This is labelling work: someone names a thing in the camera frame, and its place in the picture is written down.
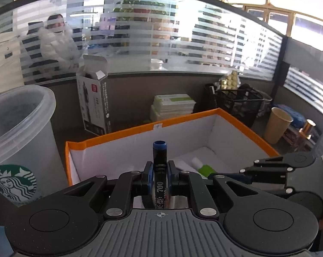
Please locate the gold chocolates pack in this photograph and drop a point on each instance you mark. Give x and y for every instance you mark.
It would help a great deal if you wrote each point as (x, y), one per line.
(229, 82)

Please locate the orange cardboard box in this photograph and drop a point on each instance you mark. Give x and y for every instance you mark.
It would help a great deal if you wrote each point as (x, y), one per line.
(134, 147)

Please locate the black mesh basket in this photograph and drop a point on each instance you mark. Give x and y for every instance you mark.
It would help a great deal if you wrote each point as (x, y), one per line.
(236, 105)

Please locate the grey white pen box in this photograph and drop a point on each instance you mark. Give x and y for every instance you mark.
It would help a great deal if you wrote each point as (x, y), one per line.
(94, 104)

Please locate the black marker blue cap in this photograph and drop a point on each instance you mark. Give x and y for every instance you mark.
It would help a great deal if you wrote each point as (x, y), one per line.
(160, 171)

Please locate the white bar green label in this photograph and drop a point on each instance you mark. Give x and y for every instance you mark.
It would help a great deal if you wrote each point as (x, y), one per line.
(204, 169)

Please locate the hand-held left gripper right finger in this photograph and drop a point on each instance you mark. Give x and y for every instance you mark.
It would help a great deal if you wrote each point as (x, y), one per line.
(170, 175)

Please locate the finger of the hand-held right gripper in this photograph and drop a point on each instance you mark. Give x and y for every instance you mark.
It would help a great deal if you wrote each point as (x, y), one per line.
(231, 178)
(274, 162)

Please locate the blue box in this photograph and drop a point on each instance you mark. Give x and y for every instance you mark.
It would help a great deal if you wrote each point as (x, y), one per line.
(294, 116)

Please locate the translucent plastic cup green logo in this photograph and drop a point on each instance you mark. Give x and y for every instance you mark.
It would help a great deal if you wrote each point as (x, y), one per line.
(19, 139)

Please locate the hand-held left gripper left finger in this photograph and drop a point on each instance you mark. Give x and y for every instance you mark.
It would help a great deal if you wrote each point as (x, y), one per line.
(150, 175)

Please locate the brown paper cup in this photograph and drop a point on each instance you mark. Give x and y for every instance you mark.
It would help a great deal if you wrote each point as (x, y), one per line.
(278, 125)

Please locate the stack of white green boxes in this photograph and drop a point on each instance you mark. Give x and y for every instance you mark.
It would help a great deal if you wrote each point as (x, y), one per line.
(173, 105)

